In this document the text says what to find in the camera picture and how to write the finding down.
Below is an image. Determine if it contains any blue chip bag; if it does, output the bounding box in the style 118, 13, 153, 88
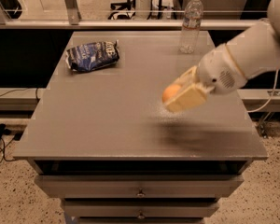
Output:
65, 41, 119, 73

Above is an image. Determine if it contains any clear plastic water bottle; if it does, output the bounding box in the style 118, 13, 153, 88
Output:
179, 0, 203, 54

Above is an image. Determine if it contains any top grey drawer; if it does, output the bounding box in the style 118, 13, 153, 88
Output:
35, 175, 244, 199

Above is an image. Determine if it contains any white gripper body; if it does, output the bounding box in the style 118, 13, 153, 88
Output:
197, 44, 247, 94

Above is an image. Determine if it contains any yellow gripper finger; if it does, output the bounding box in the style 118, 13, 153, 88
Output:
174, 66, 199, 86
163, 84, 214, 113

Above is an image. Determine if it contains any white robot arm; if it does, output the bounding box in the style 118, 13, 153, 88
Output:
162, 0, 280, 112

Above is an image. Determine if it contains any grey drawer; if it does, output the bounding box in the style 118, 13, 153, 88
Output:
35, 175, 244, 199
62, 199, 219, 218

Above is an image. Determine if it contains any grey drawer cabinet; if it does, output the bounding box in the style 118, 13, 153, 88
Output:
15, 32, 267, 224

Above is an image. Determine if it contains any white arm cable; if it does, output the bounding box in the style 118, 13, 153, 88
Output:
246, 67, 279, 114

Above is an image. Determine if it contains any orange fruit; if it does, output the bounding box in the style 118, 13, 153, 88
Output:
162, 84, 181, 103

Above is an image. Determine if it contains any black office chair base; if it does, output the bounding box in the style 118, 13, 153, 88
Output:
106, 0, 136, 21

